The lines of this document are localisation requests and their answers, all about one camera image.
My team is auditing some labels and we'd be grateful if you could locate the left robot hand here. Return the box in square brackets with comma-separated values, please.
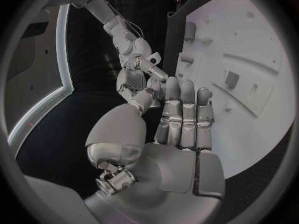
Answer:
[84, 76, 226, 224]

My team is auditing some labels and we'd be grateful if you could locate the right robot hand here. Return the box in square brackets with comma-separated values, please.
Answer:
[116, 55, 169, 109]

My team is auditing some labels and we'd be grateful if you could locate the white task board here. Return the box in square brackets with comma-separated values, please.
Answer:
[174, 0, 296, 180]

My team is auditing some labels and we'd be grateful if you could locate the grey short cylinder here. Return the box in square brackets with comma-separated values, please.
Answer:
[180, 54, 194, 64]

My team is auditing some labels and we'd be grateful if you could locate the grey long cylinder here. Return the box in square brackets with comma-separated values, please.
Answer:
[185, 21, 198, 42]

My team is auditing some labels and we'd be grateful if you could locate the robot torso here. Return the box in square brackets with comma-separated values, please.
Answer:
[4, 3, 76, 155]

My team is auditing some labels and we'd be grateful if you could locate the grey block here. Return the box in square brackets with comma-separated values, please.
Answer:
[224, 71, 241, 90]

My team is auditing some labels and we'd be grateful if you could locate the white cable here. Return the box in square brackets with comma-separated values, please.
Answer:
[106, 0, 144, 40]

